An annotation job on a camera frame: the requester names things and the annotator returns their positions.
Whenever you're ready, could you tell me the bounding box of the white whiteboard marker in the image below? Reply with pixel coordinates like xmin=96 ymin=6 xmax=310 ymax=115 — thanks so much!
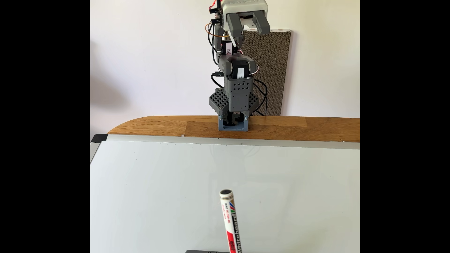
xmin=219 ymin=189 xmax=243 ymax=253

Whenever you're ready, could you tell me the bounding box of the brown corrugated cardboard panel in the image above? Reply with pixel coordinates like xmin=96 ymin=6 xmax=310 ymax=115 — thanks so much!
xmin=224 ymin=29 xmax=292 ymax=116

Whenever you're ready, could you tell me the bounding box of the blue-grey table clamp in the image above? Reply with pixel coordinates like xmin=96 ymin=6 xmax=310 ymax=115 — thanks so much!
xmin=218 ymin=115 xmax=249 ymax=132

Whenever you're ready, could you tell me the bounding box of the orange jumper wire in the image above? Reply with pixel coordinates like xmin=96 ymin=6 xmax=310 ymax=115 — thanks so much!
xmin=206 ymin=21 xmax=229 ymax=38

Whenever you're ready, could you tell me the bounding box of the black webcam cable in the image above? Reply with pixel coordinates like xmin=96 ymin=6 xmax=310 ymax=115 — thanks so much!
xmin=208 ymin=21 xmax=220 ymax=65

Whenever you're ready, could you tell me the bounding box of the red white black servo wire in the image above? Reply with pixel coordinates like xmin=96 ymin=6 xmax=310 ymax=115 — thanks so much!
xmin=243 ymin=51 xmax=260 ymax=76

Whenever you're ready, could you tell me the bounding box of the black usb cable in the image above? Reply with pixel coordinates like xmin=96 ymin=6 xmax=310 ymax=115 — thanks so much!
xmin=211 ymin=72 xmax=225 ymax=89

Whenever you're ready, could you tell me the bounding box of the black power cable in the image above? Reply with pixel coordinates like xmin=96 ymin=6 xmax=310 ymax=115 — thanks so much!
xmin=252 ymin=78 xmax=268 ymax=116

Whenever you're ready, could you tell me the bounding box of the whiteboard with grey frame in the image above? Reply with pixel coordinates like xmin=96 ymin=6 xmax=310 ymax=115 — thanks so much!
xmin=90 ymin=134 xmax=360 ymax=253

